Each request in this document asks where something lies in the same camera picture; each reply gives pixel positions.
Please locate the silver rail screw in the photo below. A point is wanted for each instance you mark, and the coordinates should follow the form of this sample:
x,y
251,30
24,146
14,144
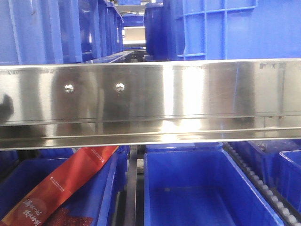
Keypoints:
x,y
120,87
68,88

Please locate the red snack package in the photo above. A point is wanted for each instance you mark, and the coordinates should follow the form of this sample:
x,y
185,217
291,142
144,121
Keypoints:
x,y
47,196

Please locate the lower middle blue bin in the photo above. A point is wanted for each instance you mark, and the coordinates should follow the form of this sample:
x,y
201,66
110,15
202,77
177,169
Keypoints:
x,y
201,188

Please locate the stainless steel shelf rail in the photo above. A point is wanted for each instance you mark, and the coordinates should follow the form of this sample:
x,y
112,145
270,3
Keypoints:
x,y
163,102

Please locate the dark metal divider rail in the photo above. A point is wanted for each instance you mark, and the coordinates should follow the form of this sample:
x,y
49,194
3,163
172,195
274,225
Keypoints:
x,y
130,207

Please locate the upper left blue bin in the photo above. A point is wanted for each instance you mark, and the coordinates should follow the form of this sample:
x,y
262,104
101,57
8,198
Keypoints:
x,y
39,32

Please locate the large light blue bin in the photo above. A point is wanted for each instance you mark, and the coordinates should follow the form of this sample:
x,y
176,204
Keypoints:
x,y
236,29

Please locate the lower right blue bin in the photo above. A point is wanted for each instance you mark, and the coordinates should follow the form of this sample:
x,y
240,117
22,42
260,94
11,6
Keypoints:
x,y
290,177

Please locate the white roller track strip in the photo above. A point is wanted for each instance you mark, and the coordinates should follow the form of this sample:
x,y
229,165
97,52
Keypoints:
x,y
278,203

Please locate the lower left blue bin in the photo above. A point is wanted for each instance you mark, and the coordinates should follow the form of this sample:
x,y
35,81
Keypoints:
x,y
77,191

